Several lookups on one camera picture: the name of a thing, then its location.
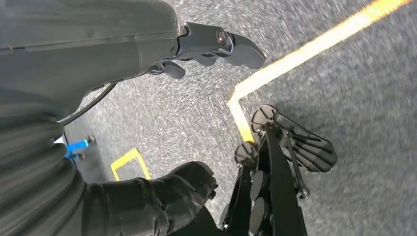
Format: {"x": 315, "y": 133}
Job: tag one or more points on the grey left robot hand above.
{"x": 81, "y": 49}

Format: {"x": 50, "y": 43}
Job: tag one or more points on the blue metal rack with casters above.
{"x": 76, "y": 146}

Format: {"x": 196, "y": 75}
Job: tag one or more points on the black robot foot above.
{"x": 309, "y": 150}

